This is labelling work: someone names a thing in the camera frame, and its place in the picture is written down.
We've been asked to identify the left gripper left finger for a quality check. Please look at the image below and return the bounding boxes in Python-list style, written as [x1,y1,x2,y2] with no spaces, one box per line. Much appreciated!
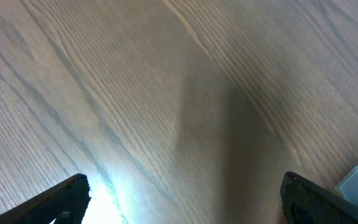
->
[0,174,91,224]

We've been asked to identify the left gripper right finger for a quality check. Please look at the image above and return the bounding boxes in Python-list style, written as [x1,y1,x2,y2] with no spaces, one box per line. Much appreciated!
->
[280,171,358,224]

